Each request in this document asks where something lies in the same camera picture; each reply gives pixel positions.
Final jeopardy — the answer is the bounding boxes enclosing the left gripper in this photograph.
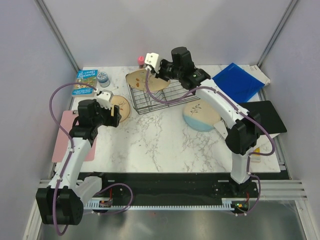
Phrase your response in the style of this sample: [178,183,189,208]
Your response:
[91,99,121,128]

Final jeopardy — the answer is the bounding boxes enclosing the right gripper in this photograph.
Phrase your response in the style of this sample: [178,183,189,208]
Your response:
[150,58,182,82]

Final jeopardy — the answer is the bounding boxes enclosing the beige bird plate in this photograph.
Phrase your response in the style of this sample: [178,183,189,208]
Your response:
[125,69,171,92]
[111,95,131,123]

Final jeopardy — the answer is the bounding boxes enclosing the beige bird plate front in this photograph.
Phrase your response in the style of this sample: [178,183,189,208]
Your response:
[125,69,171,92]

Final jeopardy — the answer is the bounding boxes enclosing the cream and blue plate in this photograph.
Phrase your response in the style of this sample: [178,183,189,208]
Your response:
[182,99,221,132]

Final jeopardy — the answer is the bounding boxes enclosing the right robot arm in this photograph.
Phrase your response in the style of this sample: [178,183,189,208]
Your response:
[145,46,260,197]

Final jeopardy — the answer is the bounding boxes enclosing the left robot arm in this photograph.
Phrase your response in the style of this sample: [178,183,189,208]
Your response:
[35,99,122,225]

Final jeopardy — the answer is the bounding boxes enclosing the pink cap bottle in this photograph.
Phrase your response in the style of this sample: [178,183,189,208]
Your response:
[137,55,145,69]

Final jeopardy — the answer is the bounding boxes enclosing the small blue lid jar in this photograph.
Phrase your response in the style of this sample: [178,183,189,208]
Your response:
[96,71,110,88]

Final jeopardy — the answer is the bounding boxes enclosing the blue treehouse book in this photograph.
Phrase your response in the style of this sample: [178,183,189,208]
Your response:
[71,69,98,98]

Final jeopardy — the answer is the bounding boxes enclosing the pink clipboard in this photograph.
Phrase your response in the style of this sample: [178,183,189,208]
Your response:
[51,110,97,163]

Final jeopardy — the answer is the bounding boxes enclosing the blue folder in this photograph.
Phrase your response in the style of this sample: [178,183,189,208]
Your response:
[212,63,265,104]

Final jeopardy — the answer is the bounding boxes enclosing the white paper sheets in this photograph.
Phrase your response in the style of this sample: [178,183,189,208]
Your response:
[244,65,271,86]

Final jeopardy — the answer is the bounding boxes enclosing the yellow book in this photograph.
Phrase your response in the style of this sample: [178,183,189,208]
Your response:
[250,147,261,163]

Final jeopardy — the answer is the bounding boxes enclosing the black wire dish rack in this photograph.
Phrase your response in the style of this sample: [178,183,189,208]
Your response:
[126,74,199,115]

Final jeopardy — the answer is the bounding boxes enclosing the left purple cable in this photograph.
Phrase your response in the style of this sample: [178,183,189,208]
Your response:
[48,82,134,236]

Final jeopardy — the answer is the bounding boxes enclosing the purple cable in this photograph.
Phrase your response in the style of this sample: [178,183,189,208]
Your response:
[144,69,276,217]
[48,82,134,236]

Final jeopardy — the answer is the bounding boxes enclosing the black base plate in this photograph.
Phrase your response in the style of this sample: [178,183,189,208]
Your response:
[92,172,259,206]

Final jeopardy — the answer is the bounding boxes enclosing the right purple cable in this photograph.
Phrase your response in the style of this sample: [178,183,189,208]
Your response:
[144,69,276,217]

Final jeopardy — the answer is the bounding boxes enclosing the white cable duct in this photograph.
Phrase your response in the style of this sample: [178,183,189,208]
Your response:
[83,198,249,211]

